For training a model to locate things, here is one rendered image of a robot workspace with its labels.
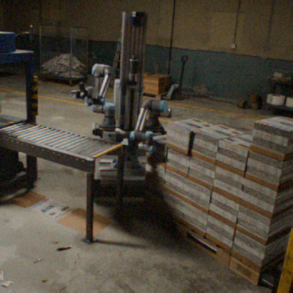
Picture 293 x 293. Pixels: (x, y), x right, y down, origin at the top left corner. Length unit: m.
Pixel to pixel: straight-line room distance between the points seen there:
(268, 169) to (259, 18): 7.37
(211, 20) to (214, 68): 1.25
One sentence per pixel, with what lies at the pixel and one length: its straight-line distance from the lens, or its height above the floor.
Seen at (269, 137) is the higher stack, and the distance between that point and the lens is 2.77.
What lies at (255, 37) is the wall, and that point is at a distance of 9.91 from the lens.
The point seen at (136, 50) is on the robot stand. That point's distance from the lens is 4.14.
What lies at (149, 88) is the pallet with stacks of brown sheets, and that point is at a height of 0.25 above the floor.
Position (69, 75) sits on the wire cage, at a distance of 11.03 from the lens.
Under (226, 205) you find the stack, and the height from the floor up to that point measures 0.54.
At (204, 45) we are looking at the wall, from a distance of 10.27.
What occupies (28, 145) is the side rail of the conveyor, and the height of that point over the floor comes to 0.78.
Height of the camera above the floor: 1.93
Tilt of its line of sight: 18 degrees down
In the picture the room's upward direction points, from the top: 4 degrees clockwise
